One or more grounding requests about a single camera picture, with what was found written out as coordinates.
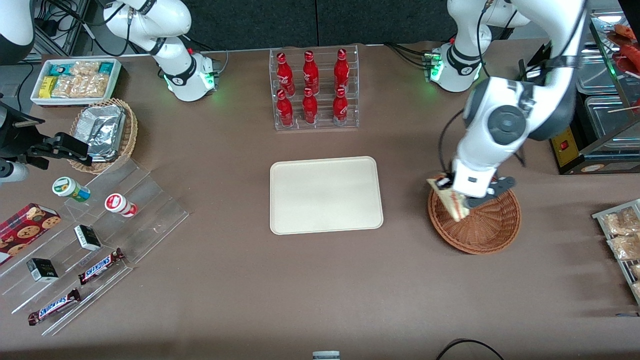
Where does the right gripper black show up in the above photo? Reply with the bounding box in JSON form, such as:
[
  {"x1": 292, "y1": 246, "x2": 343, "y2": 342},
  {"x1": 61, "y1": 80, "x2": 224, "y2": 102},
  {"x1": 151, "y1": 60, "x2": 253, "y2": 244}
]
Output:
[{"x1": 0, "y1": 102, "x2": 94, "y2": 170}]

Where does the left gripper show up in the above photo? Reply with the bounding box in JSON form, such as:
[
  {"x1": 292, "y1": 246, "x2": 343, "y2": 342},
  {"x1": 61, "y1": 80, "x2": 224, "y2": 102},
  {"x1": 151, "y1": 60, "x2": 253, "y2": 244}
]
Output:
[{"x1": 434, "y1": 159, "x2": 517, "y2": 202}]

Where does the triangular sandwich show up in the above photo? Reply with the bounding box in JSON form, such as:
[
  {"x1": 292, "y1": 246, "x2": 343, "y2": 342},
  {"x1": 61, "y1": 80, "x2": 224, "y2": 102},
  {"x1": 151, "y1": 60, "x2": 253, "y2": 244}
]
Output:
[{"x1": 426, "y1": 175, "x2": 471, "y2": 222}]

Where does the brown round wicker basket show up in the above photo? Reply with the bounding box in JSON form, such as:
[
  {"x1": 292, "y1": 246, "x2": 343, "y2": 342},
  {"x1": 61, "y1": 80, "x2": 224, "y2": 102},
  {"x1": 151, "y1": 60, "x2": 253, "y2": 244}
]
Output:
[{"x1": 427, "y1": 186, "x2": 522, "y2": 255}]

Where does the light tan wicker basket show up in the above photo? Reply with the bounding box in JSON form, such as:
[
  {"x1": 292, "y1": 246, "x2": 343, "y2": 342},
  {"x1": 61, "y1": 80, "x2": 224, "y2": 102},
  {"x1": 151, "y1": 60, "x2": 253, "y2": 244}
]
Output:
[{"x1": 66, "y1": 98, "x2": 138, "y2": 175}]

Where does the tray of packaged snacks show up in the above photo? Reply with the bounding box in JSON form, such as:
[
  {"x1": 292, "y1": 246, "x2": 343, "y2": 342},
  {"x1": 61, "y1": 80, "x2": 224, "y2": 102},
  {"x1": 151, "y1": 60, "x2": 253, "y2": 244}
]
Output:
[{"x1": 591, "y1": 199, "x2": 640, "y2": 306}]

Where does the cream rectangular tray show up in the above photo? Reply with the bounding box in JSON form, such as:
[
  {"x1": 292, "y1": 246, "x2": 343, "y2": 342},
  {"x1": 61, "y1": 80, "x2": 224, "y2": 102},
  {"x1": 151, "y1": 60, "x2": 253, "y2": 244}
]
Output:
[{"x1": 269, "y1": 156, "x2": 384, "y2": 236}]

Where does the green lid yogurt cup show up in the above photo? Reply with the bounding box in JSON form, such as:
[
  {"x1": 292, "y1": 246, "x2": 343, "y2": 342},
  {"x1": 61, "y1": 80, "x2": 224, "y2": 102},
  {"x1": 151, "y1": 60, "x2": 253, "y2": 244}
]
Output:
[{"x1": 52, "y1": 176, "x2": 92, "y2": 203}]

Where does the silver foil packet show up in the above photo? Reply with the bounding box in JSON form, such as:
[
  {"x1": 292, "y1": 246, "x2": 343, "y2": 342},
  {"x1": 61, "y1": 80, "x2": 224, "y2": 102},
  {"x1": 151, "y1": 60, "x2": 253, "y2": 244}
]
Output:
[{"x1": 75, "y1": 105, "x2": 127, "y2": 162}]

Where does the white plastic snack bin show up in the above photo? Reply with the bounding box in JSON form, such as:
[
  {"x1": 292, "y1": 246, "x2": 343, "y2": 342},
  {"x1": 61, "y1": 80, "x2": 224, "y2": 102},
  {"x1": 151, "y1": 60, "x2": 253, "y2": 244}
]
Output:
[{"x1": 30, "y1": 58, "x2": 122, "y2": 107}]

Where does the clear nut snack bag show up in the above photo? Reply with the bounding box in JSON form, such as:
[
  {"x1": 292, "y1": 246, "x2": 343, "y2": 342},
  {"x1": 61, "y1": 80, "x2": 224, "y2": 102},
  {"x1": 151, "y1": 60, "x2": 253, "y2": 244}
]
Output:
[
  {"x1": 51, "y1": 76, "x2": 76, "y2": 98},
  {"x1": 71, "y1": 61, "x2": 102, "y2": 77},
  {"x1": 74, "y1": 74, "x2": 110, "y2": 98}
]

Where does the red lid yogurt cup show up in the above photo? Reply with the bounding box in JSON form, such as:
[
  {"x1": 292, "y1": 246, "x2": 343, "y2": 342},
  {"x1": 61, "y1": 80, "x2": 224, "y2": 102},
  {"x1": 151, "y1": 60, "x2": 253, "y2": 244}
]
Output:
[{"x1": 104, "y1": 193, "x2": 138, "y2": 218}]

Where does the red plaid cookie box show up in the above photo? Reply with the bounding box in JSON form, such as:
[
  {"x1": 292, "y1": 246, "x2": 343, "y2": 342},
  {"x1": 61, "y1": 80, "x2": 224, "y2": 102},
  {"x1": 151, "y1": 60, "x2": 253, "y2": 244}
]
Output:
[{"x1": 0, "y1": 202, "x2": 62, "y2": 266}]

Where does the small black carton box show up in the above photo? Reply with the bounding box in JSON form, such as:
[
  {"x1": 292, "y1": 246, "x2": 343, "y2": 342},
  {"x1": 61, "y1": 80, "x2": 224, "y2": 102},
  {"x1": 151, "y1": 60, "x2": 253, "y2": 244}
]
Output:
[
  {"x1": 74, "y1": 224, "x2": 103, "y2": 252},
  {"x1": 26, "y1": 257, "x2": 60, "y2": 283}
]

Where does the black glass food warmer cabinet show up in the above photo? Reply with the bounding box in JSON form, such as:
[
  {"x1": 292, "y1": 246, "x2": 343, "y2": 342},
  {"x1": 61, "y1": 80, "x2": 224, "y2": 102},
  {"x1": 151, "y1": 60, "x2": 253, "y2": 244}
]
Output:
[{"x1": 518, "y1": 10, "x2": 640, "y2": 176}]

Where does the clear acrylic stepped display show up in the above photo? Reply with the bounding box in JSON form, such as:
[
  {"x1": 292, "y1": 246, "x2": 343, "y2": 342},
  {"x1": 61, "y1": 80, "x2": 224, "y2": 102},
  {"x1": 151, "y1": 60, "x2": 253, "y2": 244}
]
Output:
[{"x1": 0, "y1": 157, "x2": 190, "y2": 337}]

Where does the Snickers chocolate bar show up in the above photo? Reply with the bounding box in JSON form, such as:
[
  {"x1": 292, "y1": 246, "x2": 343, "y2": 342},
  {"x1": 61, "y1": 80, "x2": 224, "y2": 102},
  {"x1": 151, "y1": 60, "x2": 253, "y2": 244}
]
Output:
[
  {"x1": 27, "y1": 288, "x2": 82, "y2": 326},
  {"x1": 78, "y1": 248, "x2": 126, "y2": 286}
]

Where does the red cola bottle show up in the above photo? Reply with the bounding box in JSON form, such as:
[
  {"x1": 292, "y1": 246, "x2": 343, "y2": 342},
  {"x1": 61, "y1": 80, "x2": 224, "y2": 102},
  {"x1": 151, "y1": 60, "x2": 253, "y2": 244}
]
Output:
[
  {"x1": 276, "y1": 89, "x2": 295, "y2": 128},
  {"x1": 302, "y1": 87, "x2": 319, "y2": 125},
  {"x1": 333, "y1": 87, "x2": 349, "y2": 126},
  {"x1": 334, "y1": 48, "x2": 350, "y2": 93},
  {"x1": 302, "y1": 50, "x2": 320, "y2": 95},
  {"x1": 276, "y1": 52, "x2": 296, "y2": 96}
]

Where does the steel warmer pan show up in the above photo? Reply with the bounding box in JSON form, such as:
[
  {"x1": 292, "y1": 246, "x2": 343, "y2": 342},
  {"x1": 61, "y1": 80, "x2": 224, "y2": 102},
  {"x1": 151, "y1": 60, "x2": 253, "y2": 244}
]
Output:
[
  {"x1": 575, "y1": 47, "x2": 621, "y2": 96},
  {"x1": 584, "y1": 95, "x2": 640, "y2": 139}
]

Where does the clear acrylic bottle rack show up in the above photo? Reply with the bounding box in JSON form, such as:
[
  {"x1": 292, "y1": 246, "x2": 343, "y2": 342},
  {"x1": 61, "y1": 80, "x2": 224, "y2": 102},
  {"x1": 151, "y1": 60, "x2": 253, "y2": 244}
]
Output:
[{"x1": 269, "y1": 45, "x2": 360, "y2": 132}]

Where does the dark backdrop panel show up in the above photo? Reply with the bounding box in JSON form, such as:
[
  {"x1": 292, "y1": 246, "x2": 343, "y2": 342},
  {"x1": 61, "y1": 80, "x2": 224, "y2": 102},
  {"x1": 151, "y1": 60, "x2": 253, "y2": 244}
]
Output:
[
  {"x1": 182, "y1": 0, "x2": 317, "y2": 51},
  {"x1": 316, "y1": 0, "x2": 453, "y2": 47}
]

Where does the red orange hot food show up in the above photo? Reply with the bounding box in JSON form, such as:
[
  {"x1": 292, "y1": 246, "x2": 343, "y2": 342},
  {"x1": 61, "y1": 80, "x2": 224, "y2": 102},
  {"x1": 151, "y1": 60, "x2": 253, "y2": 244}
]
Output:
[{"x1": 612, "y1": 22, "x2": 640, "y2": 76}]

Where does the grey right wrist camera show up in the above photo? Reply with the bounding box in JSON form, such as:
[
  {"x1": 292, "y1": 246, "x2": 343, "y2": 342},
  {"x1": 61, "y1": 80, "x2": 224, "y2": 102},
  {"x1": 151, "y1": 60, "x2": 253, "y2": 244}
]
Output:
[{"x1": 0, "y1": 161, "x2": 29, "y2": 184}]

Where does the black cable tangle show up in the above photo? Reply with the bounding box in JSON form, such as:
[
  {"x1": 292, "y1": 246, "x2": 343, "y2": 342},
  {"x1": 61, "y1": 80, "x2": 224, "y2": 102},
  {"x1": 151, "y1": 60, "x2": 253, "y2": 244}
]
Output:
[{"x1": 35, "y1": 0, "x2": 101, "y2": 37}]

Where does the black base cable bundle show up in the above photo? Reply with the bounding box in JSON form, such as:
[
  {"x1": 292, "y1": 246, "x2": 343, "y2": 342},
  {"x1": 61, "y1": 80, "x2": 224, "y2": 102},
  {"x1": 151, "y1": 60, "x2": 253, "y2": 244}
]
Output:
[{"x1": 384, "y1": 42, "x2": 436, "y2": 68}]

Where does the black looped table cable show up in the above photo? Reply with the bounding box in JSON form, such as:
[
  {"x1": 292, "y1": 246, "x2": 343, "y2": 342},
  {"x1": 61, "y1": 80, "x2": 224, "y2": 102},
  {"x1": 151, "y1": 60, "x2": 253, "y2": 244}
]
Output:
[{"x1": 435, "y1": 339, "x2": 506, "y2": 360}]

